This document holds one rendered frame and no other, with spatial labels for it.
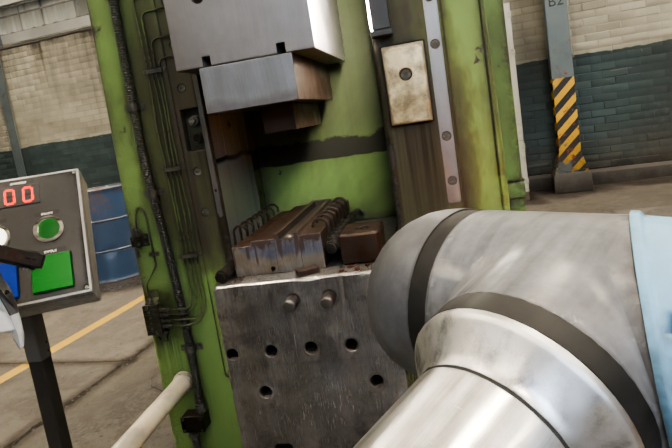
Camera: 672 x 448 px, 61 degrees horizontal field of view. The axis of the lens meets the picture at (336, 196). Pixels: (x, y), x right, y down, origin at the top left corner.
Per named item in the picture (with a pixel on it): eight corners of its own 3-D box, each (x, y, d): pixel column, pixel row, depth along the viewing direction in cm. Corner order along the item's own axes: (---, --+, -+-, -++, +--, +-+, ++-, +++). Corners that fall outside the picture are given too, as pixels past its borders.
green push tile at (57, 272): (73, 285, 113) (69, 249, 115) (32, 294, 111) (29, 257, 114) (76, 287, 114) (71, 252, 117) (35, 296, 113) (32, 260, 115)
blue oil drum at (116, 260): (124, 282, 534) (104, 189, 522) (73, 286, 552) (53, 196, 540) (160, 264, 590) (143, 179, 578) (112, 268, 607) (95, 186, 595)
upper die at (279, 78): (298, 99, 116) (291, 51, 115) (206, 114, 120) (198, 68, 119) (333, 99, 157) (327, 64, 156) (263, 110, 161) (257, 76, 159)
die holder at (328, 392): (422, 475, 119) (392, 268, 113) (248, 482, 126) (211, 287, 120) (424, 357, 173) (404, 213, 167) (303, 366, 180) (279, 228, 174)
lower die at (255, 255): (326, 267, 121) (319, 228, 120) (236, 277, 125) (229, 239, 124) (352, 225, 162) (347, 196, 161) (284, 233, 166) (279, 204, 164)
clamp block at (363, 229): (382, 261, 119) (378, 231, 118) (342, 265, 120) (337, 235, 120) (386, 247, 131) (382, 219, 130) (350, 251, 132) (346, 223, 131)
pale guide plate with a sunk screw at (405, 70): (433, 119, 124) (422, 40, 122) (391, 126, 126) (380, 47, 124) (432, 119, 126) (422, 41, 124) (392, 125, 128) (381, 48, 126)
